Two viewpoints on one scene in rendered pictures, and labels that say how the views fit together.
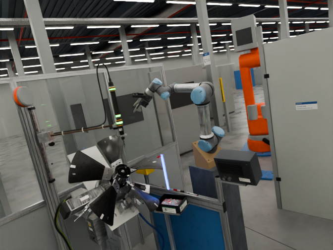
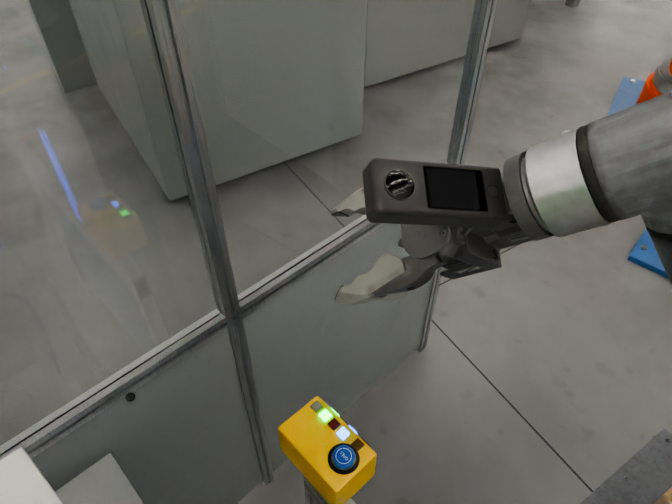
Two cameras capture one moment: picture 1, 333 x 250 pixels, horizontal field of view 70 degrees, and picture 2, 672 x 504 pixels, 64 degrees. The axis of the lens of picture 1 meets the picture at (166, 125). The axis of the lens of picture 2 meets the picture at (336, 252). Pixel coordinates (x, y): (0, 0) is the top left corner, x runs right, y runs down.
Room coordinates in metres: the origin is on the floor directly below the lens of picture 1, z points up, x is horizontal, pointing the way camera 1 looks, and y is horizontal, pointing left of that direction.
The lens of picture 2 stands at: (1.78, 0.26, 1.99)
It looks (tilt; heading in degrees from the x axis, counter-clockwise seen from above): 45 degrees down; 2
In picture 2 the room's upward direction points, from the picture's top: straight up
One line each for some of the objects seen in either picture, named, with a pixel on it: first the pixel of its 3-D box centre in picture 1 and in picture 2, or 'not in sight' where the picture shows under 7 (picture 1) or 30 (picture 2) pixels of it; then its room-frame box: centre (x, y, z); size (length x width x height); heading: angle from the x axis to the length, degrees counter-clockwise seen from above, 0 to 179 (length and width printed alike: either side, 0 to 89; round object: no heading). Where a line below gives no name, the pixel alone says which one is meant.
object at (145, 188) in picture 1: (138, 190); not in sight; (1.81, 0.32, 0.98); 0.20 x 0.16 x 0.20; 45
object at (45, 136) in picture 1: (45, 136); not in sight; (1.87, 0.95, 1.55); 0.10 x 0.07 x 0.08; 80
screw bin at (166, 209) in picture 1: (171, 203); not in sight; (1.77, 0.08, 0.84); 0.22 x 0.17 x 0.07; 59
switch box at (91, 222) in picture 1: (95, 227); not in sight; (1.84, 0.73, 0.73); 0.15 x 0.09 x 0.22; 45
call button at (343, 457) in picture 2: not in sight; (343, 457); (2.19, 0.26, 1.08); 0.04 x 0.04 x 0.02
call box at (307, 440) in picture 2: (144, 168); (326, 452); (2.22, 0.29, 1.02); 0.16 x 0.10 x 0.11; 45
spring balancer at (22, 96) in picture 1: (23, 96); not in sight; (1.89, 1.05, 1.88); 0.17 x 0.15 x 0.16; 135
